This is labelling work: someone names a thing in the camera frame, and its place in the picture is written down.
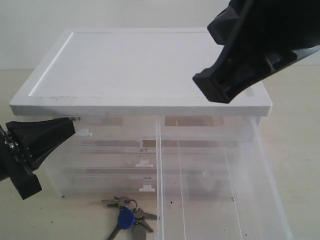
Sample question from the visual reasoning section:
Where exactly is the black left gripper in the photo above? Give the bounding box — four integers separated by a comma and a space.
0, 117, 76, 200

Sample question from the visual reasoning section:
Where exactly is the key bunch with blue fob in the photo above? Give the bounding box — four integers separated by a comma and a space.
101, 196, 159, 240

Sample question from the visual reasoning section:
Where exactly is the white translucent drawer cabinet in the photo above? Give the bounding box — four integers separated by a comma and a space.
10, 28, 272, 193

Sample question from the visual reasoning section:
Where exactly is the middle wide clear drawer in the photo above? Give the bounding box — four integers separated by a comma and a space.
44, 152, 157, 176

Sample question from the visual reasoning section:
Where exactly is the bottom wide clear drawer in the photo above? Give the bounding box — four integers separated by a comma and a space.
57, 175, 157, 197

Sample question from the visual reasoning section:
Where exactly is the wide clear drawer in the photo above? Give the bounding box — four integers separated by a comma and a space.
44, 152, 157, 176
57, 175, 157, 197

